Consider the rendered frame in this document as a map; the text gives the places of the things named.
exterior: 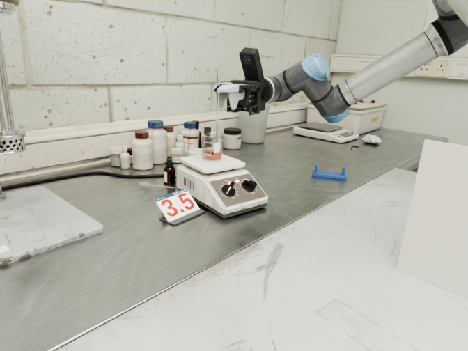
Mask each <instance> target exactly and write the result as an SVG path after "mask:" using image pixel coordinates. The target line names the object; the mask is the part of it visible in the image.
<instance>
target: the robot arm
mask: <svg viewBox="0 0 468 351"><path fill-rule="evenodd" d="M432 2H433V5H434V7H435V10H436V11H437V14H438V16H439V17H438V18H437V19H436V20H435V21H434V22H431V23H430V24H429V25H428V29H427V30H426V31H424V32H423V33H421V34H419V35H418V36H416V37H415V38H413V39H411V40H409V41H408V42H406V43H405V44H403V45H401V46H400V47H398V48H396V49H395V50H393V51H392V52H389V53H388V54H386V55H385V56H383V57H382V58H379V59H378V60H376V61H375V62H373V63H371V64H370V65H368V66H366V67H365V68H363V69H362V70H360V71H358V72H356V73H355V74H353V75H352V76H350V77H348V78H347V79H345V80H343V81H342V82H340V83H339V84H337V85H335V86H332V84H331V83H330V82H329V80H328V76H329V74H330V70H329V66H328V64H327V62H326V60H325V58H324V57H323V56H322V55H321V54H313V55H311V56H309V57H307V58H304V59H302V60H301V61H300V62H299V63H296V64H295V65H293V66H291V67H290V68H288V69H286V70H284V71H283V72H280V73H279V74H277V75H275V76H271V77H264V75H263V69H262V65H261V62H260V55H259V51H258V49H256V48H248V47H245V48H244V49H243V50H242V51H241V52H240V53H239V56H240V60H241V64H242V69H243V72H244V77H245V79H244V80H231V81H224V82H220V85H219V88H217V84H216V85H215V86H214V87H213V92H216V96H217V92H219V108H222V107H223V105H224V102H225V99H226V98H227V112H234V113H236V112H240V111H245V112H249V116H250V115H254V114H259V113H260V111H264V110H265V105H266V104H269V103H273V102H283V101H286V100H288V99H290V98H291V97H292V96H293V95H294V94H296V93H298V92H300V91H303V92H304V94H305V95H306V96H307V98H308V99H309V100H310V101H311V102H312V104H313V105H314V106H315V108H316V109H317V110H318V111H319V114H320V115H321V116H322V117H323V118H324V119H325V120H326V121H327V122H328V123H338V122H340V121H342V120H343V118H345V117H346V116H347V114H348V112H349V109H348V107H350V106H352V105H354V104H355V103H357V102H359V101H361V100H362V99H364V98H367V97H368V96H369V95H372V94H374V93H375V92H377V91H379V90H380V89H382V88H384V87H385V86H388V85H389V84H391V83H393V82H395V81H397V80H398V79H400V78H402V77H404V76H405V75H408V74H409V73H411V72H413V71H415V70H416V69H418V68H420V67H421V66H423V65H425V64H427V63H429V62H431V61H432V60H434V59H436V58H438V57H439V56H450V55H451V54H453V53H455V52H457V51H458V50H459V49H461V48H463V47H464V46H465V45H467V44H468V0H432Z"/></svg>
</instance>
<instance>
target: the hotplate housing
mask: <svg viewBox="0 0 468 351"><path fill-rule="evenodd" d="M248 173H250V172H248V171H247V170H245V169H242V168H238V169H231V170H227V171H220V172H216V173H202V172H200V171H198V170H196V169H193V168H192V167H190V166H187V165H186V164H181V165H178V167H177V188H178V189H180V190H181V189H185V188H186V189H187V191H188V192H189V194H190V195H191V197H192V198H193V199H194V200H195V201H196V202H197V203H199V204H201V205H202V206H204V207H205V208H207V209H209V210H211V211H212V212H214V213H215V214H217V215H219V216H220V217H222V218H224V219H225V218H227V217H232V216H234V215H238V214H242V213H244V212H248V211H252V210H256V209H258V208H263V207H266V206H267V201H268V196H267V194H265V195H266V196H264V197H262V198H257V199H254V200H251V201H246V202H243V203H238V204H235V205H230V206H227V207H226V206H225V205H224V204H223V202H222V201H221V199H220V198H219V196H218V195H217V193H216V191H215V190H214V189H213V187H212V185H211V184H210V181H213V180H220V179H224V178H230V177H233V176H240V175H244V174H248ZM251 176H252V175H251ZM252 177H253V176H252ZM253 178H254V177H253ZM254 180H255V179H254ZM255 181H256V180H255ZM257 184H258V183H257ZM259 187H260V185H259ZM260 188H261V187H260ZM261 189H262V188H261ZM262 190H263V189H262ZM263 192H264V191H263ZM264 193H265V192H264Z"/></svg>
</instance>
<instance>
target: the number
mask: <svg viewBox="0 0 468 351"><path fill-rule="evenodd" d="M158 203H159V205H160V207H161V208H162V209H163V211H164V213H165V214H166V216H167V217H168V219H170V218H173V217H175V216H178V215H181V214H182V213H185V212H187V211H190V210H193V209H194V208H197V205H196V204H195V202H194V201H193V200H192V198H191V196H190V195H189V194H188V192H183V193H181V194H177V195H175V196H171V197H169V198H166V199H163V200H160V201H158Z"/></svg>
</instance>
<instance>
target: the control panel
mask: <svg viewBox="0 0 468 351"><path fill-rule="evenodd" d="M244 178H246V179H249V180H252V181H254V182H256V181H255V180H254V179H253V177H252V176H251V174H250V173H248V174H244V175H237V176H233V177H230V178H224V179H220V180H213V181H210V184H211V185H212V187H213V189H214V190H215V191H216V193H217V195H218V196H219V198H220V199H221V201H222V202H223V204H224V205H225V206H226V207H227V206H230V205H235V204H238V203H243V202H246V201H251V200H254V199H257V198H262V197H264V196H266V195H265V193H264V192H263V190H262V189H261V188H260V187H259V185H258V184H257V185H256V188H255V189H254V190H253V191H252V192H248V191H246V190H244V189H243V188H242V181H243V180H244ZM236 180H239V182H236ZM229 181H231V182H232V181H233V182H234V183H235V184H234V186H233V188H234V189H235V195H234V196H226V195H225V194H224V193H223V192H222V190H221V188H222V187H223V186H224V185H230V183H229Z"/></svg>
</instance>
